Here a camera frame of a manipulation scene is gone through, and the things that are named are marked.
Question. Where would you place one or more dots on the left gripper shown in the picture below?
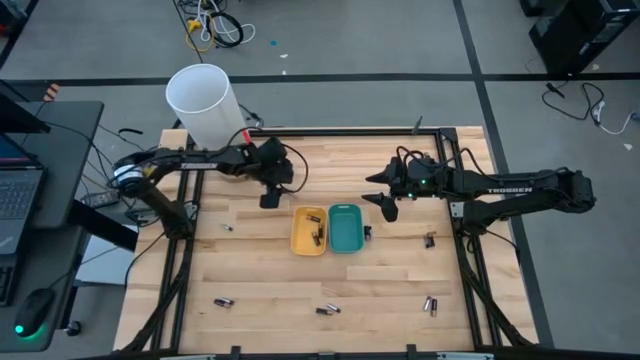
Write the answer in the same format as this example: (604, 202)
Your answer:
(275, 167)

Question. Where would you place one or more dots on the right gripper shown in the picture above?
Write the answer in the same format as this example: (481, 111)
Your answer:
(425, 180)

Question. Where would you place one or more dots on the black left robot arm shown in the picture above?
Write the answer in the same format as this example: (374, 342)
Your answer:
(200, 162)

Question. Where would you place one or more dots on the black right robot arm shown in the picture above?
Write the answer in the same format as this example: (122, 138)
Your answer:
(510, 190)

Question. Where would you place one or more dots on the teal plastic bin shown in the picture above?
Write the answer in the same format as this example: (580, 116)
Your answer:
(345, 229)

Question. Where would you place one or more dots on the yellow plastic bin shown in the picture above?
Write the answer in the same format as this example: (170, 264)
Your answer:
(302, 240)

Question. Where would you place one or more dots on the black power strip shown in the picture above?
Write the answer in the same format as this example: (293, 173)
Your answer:
(100, 199)

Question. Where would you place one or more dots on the white floor sheet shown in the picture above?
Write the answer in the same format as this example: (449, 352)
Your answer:
(107, 265)

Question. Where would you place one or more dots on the black side desk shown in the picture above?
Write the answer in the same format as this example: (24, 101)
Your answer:
(70, 150)

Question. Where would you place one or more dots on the orange black striped object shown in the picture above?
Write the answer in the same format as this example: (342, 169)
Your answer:
(52, 92)

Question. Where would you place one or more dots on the black computer tower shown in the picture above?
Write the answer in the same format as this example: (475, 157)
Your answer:
(575, 40)

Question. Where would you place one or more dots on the black caster wheel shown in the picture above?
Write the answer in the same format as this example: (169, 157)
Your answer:
(74, 328)

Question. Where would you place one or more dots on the dark grey laptop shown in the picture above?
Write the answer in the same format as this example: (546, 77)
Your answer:
(17, 200)

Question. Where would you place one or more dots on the black monitor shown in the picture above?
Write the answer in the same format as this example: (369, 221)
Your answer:
(15, 117)

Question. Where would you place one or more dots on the black computer mouse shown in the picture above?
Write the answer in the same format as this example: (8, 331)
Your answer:
(32, 310)

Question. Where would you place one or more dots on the black aluminium table frame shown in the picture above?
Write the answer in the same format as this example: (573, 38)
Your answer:
(350, 132)

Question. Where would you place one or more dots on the grey metal bracket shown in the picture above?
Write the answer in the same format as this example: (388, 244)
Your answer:
(418, 126)

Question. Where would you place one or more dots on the black frame clamp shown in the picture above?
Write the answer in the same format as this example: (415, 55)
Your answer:
(235, 352)
(411, 351)

